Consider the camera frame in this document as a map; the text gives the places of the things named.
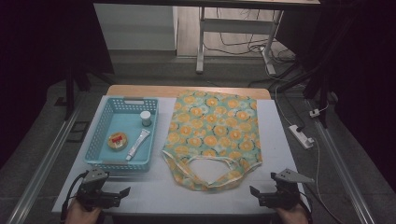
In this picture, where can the blue plastic basket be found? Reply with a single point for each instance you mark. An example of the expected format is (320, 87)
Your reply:
(123, 124)

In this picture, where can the small jar with white lid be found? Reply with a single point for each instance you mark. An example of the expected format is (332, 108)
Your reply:
(145, 118)

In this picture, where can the person's right hand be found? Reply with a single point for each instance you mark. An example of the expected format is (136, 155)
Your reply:
(292, 215)

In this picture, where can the person's left hand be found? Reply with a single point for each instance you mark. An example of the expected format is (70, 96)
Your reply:
(81, 214)

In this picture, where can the black floor plate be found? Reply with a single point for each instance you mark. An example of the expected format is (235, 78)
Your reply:
(78, 131)

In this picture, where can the white desk frame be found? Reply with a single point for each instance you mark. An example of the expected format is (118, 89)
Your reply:
(236, 26)

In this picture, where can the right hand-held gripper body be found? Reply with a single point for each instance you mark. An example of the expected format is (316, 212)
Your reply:
(286, 189)

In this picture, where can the white panel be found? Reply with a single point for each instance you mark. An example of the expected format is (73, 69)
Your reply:
(134, 28)

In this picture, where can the white table mat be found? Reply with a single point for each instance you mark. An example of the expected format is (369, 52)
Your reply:
(174, 193)

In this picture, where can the black stand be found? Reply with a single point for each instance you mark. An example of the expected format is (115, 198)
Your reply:
(311, 84)
(69, 90)

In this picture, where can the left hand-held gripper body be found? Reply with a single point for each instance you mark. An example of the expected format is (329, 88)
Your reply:
(93, 186)

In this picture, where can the small white adapter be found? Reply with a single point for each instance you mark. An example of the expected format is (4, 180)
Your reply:
(315, 112)

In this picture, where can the aluminium floor rail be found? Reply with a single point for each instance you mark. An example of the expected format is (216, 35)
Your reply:
(342, 168)
(43, 161)

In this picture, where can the white tube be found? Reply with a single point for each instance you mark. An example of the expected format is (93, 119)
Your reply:
(138, 143)

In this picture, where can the white power strip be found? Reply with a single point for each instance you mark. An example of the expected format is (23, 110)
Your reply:
(300, 135)

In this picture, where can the black curtain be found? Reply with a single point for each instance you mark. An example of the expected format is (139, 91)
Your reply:
(364, 77)
(37, 56)

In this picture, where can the orange flower print bag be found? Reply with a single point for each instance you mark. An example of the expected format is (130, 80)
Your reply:
(211, 130)

